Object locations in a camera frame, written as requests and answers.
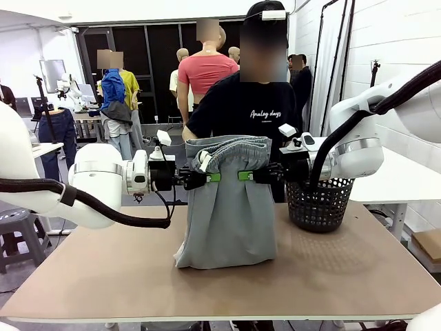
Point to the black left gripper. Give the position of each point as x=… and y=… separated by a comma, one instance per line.
x=162, y=176

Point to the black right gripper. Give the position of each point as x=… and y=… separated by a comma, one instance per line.
x=297, y=169

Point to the grey training pants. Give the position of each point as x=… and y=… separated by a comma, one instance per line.
x=231, y=224

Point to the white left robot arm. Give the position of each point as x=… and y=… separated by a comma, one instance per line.
x=96, y=172

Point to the black perforated plastic basket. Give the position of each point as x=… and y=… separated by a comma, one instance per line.
x=320, y=207

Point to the person in black t-shirt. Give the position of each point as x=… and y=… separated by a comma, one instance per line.
x=241, y=103

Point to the background person in black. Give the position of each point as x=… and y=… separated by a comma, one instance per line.
x=301, y=86

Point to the mannequin with red top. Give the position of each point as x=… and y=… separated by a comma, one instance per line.
x=203, y=70

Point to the mannequin with yellow shirt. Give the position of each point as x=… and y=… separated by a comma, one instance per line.
x=132, y=86

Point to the mannequin with blue jacket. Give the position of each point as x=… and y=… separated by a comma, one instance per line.
x=112, y=89

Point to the bald mannequin cream shirt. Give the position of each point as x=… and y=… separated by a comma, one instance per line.
x=181, y=57

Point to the white side table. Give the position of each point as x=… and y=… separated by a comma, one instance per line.
x=396, y=179

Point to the mannequin with blue jeans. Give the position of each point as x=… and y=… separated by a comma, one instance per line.
x=62, y=131

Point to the short black tripod head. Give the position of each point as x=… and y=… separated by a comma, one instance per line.
x=375, y=69

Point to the white work table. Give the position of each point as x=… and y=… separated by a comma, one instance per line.
x=46, y=148

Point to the small white background robot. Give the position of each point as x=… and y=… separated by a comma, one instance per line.
x=70, y=89

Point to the black cap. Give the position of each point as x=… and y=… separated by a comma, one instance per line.
x=258, y=7

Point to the tall black tripod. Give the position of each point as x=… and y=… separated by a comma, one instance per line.
x=44, y=103

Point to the brown cardboard box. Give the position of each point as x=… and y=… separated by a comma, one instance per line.
x=429, y=245

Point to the grey plastic stool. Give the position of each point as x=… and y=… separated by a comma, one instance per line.
x=20, y=238

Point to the person in dark maroon clothes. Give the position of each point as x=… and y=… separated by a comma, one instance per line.
x=7, y=98

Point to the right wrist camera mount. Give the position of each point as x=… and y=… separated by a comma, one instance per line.
x=293, y=150

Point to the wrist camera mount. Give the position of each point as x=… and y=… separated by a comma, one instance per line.
x=158, y=154
x=293, y=150

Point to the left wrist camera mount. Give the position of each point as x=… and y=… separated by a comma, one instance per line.
x=158, y=154

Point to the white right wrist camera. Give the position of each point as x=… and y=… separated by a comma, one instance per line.
x=287, y=130

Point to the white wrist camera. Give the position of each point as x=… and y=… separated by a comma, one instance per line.
x=287, y=130
x=164, y=138

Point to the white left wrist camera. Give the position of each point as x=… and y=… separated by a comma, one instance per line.
x=164, y=138

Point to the curved black wall pipe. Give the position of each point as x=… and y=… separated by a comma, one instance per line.
x=320, y=41

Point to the straight black wall pipe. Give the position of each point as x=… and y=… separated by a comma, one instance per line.
x=349, y=38
x=339, y=45

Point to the white head-mounted camera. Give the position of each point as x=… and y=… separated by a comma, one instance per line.
x=274, y=14

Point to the grey wall-mounted board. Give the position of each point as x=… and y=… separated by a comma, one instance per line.
x=51, y=74

